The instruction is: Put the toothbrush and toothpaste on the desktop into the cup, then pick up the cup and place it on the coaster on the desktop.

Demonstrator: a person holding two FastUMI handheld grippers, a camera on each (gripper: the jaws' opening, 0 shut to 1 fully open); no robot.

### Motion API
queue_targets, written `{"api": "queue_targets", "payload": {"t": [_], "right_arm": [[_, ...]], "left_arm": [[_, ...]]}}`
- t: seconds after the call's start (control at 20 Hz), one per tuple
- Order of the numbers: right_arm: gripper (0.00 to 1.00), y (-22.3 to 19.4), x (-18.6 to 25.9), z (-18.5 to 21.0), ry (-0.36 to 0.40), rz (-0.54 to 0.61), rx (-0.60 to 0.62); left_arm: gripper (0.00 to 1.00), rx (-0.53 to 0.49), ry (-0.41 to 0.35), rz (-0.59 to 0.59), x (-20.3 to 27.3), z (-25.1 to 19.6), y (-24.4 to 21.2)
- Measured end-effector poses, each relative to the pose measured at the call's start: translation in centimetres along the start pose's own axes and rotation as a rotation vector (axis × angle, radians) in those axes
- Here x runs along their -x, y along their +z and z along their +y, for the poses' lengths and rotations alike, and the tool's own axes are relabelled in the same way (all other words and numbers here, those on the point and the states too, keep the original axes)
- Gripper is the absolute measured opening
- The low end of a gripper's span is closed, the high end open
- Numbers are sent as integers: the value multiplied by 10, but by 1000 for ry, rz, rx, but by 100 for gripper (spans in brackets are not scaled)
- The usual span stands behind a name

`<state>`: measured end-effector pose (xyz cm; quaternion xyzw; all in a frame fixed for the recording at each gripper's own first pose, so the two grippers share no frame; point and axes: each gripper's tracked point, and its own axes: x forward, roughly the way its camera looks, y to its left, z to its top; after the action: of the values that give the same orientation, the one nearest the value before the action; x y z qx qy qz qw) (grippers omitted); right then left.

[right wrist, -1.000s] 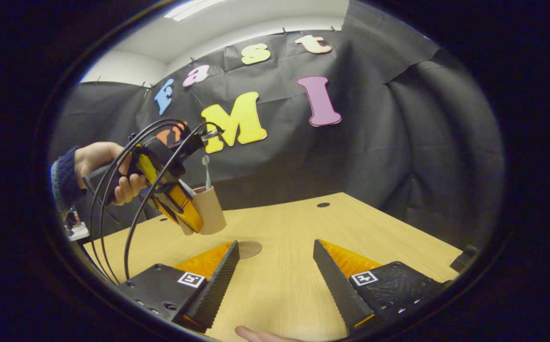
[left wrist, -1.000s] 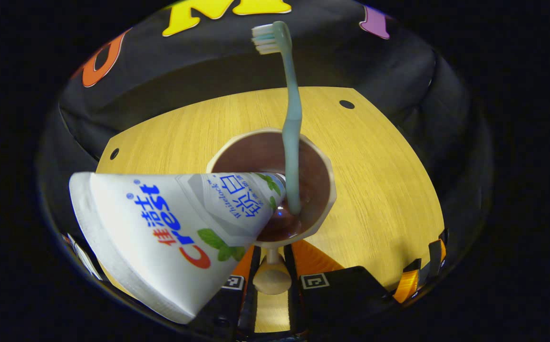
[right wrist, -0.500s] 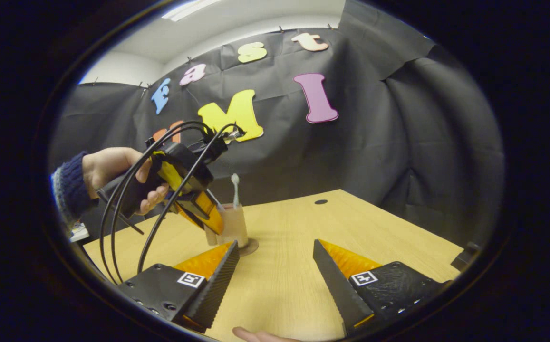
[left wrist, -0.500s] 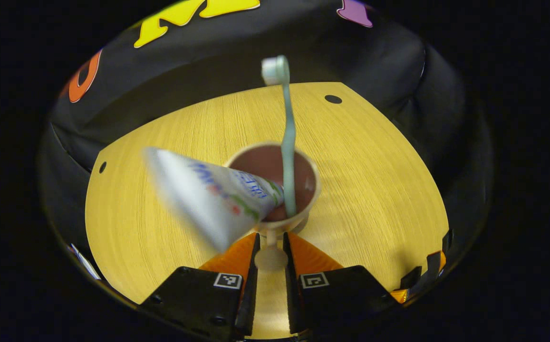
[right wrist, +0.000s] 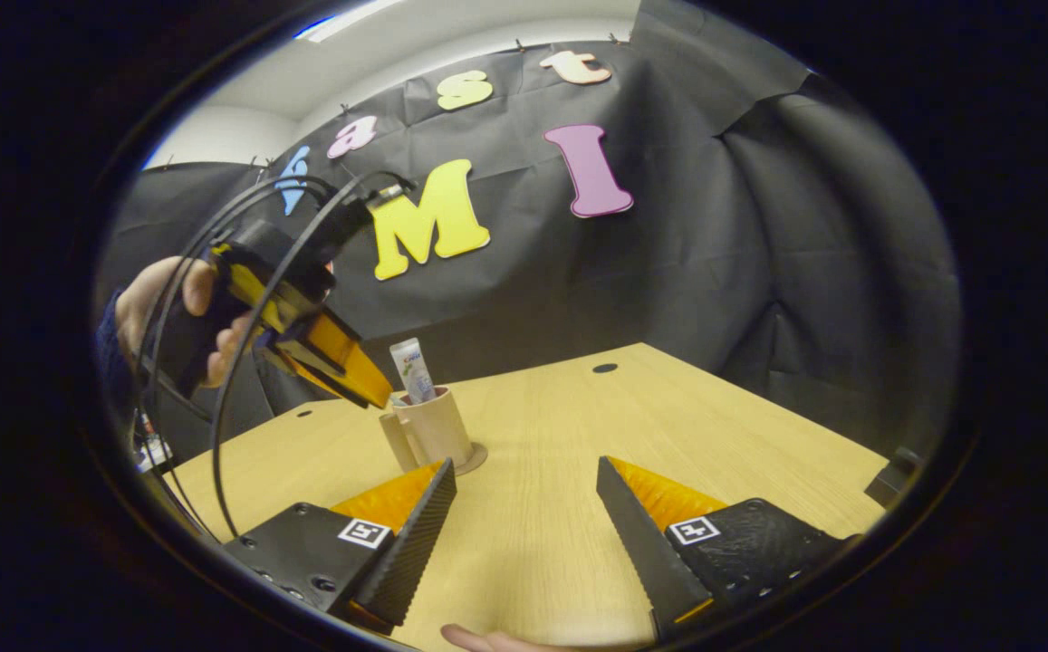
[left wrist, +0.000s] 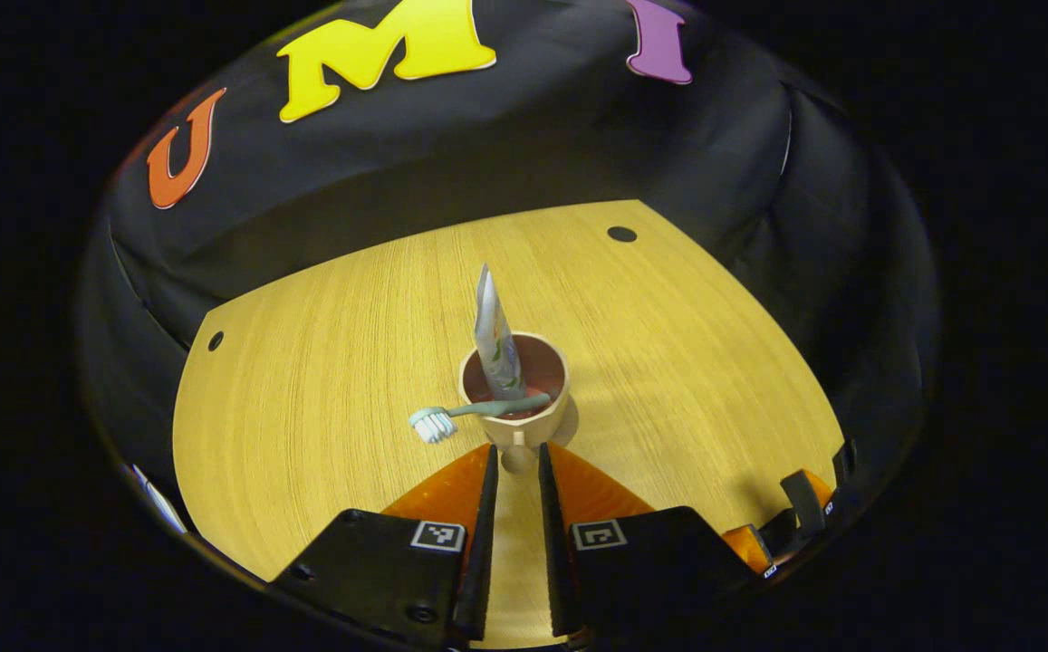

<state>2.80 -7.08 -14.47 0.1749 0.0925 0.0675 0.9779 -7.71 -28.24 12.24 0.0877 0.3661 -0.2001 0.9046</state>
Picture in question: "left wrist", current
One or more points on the beige cup with red inside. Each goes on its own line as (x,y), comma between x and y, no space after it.
(537,430)

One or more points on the wooden desktop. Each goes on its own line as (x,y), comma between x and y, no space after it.
(324,389)

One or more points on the white green toothpaste tube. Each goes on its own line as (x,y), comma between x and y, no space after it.
(496,344)

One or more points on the black backdrop cloth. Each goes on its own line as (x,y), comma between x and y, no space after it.
(487,145)

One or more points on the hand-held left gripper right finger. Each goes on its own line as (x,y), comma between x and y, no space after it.
(555,552)

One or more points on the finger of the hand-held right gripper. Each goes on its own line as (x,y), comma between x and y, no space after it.
(802,503)
(745,548)

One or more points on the white toothbrush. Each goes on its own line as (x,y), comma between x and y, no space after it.
(433,424)

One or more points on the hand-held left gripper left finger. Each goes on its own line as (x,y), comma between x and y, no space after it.
(485,543)

